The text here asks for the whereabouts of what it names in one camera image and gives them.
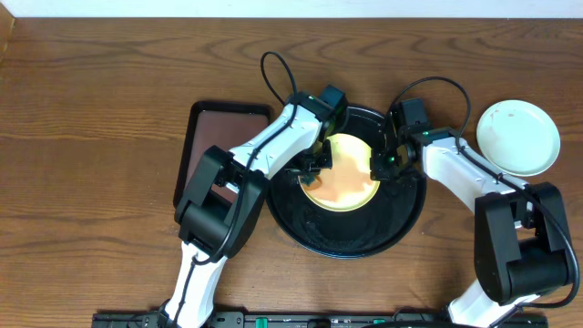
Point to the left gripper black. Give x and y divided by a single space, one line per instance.
311 165

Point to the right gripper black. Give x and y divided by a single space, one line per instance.
379 170

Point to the yellow plate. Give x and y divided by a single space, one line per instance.
347 185

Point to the green orange sponge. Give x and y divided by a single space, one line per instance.
311 181

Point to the light green plate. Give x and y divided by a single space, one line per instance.
518 137

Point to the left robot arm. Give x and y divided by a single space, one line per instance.
220 205

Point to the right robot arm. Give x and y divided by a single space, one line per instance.
522 246

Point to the round black tray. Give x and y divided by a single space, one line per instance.
375 227

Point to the rectangular black brown tray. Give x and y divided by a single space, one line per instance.
217 123

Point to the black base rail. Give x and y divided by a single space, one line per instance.
242 320

